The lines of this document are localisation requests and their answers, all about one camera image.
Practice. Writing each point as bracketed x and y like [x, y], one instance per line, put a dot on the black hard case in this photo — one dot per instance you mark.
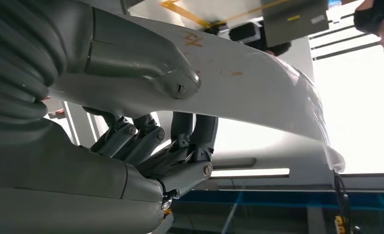
[243, 32]

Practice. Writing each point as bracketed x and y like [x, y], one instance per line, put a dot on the person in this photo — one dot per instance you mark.
[369, 16]

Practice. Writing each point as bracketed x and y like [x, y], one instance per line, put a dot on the large yellow tape frame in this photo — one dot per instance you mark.
[185, 13]

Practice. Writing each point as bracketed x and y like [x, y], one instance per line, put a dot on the ceiling light strip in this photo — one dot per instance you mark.
[250, 173]

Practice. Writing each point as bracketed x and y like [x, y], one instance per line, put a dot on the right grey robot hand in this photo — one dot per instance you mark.
[66, 181]

